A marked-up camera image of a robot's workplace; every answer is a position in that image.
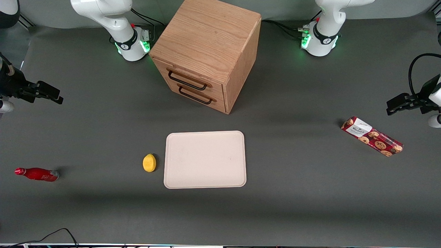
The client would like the black base power cable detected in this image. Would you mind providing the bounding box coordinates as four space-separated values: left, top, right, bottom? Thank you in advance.
131 9 166 27
261 19 307 38

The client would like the aluminium frame rail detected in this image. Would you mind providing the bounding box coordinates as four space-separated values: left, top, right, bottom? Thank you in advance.
18 13 35 28

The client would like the dark grey table mat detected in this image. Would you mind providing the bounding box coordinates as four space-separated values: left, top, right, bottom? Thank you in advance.
0 14 441 246

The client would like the beige rectangular tray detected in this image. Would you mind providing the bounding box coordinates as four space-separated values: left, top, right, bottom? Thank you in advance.
164 131 247 189

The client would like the thin black floor cable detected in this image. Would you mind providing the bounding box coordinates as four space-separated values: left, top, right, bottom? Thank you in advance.
10 228 79 248

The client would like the black looped wrist cable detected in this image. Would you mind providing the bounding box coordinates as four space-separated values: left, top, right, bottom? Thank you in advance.
408 53 441 100

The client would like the red tartan cookie box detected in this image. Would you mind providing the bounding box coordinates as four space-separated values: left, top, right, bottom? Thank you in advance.
341 116 404 157

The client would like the oak wooden drawer cabinet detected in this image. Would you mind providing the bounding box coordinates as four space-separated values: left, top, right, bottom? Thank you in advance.
149 0 261 114

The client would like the yellow lemon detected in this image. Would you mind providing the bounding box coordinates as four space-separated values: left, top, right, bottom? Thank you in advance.
143 154 157 173

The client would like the red bottle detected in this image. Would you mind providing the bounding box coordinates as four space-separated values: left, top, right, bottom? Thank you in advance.
14 167 60 182

